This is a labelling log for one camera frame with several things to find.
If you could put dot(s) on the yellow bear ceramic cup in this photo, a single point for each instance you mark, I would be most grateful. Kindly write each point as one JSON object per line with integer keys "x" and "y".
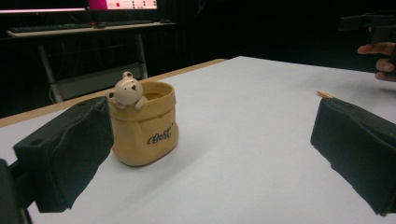
{"x": 146, "y": 130}

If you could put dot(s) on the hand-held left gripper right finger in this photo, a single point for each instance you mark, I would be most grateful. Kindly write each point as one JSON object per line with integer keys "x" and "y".
{"x": 358, "y": 143}

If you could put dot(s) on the black computer mouse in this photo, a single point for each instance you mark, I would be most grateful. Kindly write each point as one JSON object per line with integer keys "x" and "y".
{"x": 99, "y": 25}

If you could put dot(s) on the wooden toothpick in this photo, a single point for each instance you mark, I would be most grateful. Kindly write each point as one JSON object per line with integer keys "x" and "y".
{"x": 324, "y": 94}

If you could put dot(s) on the desk with metal legs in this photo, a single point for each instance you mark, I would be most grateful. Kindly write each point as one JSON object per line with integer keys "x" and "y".
{"x": 93, "y": 56}

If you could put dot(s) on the black keyboard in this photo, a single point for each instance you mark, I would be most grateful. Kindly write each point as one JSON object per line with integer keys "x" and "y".
{"x": 49, "y": 28}

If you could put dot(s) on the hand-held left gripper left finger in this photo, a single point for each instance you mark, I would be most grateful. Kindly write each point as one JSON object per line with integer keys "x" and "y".
{"x": 67, "y": 149}

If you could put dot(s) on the computer monitor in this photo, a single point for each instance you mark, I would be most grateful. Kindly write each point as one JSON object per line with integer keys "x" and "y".
{"x": 77, "y": 5}

